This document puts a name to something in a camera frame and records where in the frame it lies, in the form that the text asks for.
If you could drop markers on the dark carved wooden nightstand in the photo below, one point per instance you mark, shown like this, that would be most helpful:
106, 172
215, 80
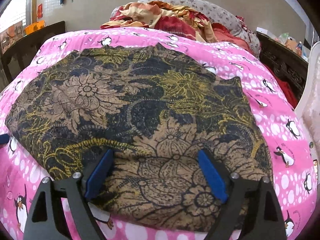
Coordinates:
284, 63

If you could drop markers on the red wall sticker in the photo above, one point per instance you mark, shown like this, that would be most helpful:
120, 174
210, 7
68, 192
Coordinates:
40, 11

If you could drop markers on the grey floral pillow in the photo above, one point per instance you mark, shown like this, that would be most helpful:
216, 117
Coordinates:
217, 14

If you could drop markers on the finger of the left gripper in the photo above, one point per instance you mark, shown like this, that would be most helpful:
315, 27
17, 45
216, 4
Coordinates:
4, 139

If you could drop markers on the pink penguin blanket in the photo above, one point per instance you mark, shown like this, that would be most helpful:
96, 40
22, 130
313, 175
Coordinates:
295, 185

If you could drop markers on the red and cream floral quilt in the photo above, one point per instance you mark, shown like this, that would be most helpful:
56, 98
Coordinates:
163, 16

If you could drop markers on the clutter on nightstand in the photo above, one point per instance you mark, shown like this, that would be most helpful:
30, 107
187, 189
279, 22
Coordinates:
288, 41

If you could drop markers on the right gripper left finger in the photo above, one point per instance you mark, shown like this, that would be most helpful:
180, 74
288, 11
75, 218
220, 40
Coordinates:
46, 217

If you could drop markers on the brown floral patterned cloth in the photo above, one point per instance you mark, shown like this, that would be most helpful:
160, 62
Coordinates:
156, 108

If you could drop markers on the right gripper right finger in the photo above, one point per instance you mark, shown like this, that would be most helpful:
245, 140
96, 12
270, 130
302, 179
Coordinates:
263, 218

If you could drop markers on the orange plastic basin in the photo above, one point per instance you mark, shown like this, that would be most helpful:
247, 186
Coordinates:
34, 27

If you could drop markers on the dark wooden side table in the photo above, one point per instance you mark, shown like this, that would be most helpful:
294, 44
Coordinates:
22, 46

